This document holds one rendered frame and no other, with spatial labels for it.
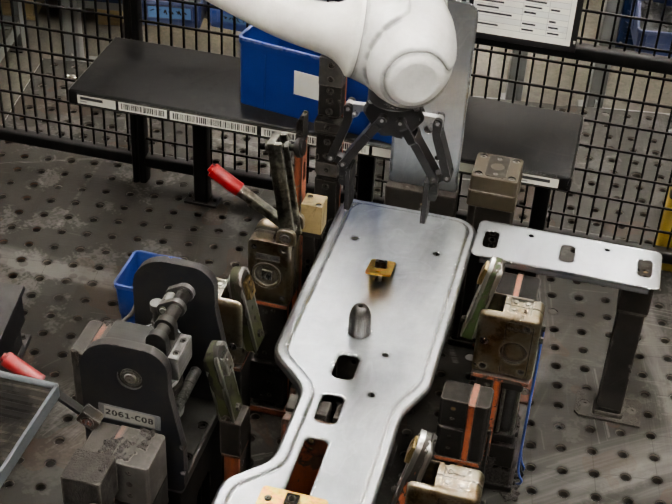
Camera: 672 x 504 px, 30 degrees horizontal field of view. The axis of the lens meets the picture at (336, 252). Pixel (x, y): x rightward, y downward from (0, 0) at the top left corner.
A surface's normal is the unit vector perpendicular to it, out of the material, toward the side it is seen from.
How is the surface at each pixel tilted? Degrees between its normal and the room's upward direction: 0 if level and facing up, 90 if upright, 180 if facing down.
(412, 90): 91
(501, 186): 88
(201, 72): 0
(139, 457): 0
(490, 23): 90
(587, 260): 0
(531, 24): 90
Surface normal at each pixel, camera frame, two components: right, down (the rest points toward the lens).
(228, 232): 0.04, -0.80
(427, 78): 0.15, 0.62
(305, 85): -0.41, 0.53
